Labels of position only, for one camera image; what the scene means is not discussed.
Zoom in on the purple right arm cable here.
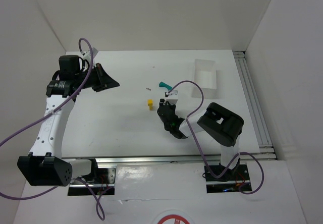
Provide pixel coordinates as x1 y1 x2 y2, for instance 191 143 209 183
169 80 265 195

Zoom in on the white perforated plastic basket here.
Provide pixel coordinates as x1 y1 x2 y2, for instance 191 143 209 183
193 59 218 99

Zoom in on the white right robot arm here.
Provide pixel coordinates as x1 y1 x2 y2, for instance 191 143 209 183
157 99 244 181

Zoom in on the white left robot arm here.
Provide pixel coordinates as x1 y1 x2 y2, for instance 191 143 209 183
17 52 119 186

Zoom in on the round red white sticker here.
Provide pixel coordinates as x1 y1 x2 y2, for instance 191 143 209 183
152 209 195 224

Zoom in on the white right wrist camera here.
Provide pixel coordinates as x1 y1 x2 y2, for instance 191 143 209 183
164 90 179 105

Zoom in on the aluminium front rail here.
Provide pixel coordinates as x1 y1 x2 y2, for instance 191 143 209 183
39 154 228 165

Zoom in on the teal arch block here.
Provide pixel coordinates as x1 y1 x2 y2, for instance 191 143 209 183
158 81 172 91

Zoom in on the yellow cube block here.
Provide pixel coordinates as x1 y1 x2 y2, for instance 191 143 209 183
147 99 153 106

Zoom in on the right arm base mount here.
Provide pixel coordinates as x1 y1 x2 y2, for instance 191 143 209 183
202 164 252 194

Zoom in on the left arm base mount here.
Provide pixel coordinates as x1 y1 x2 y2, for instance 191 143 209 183
67 166 116 196

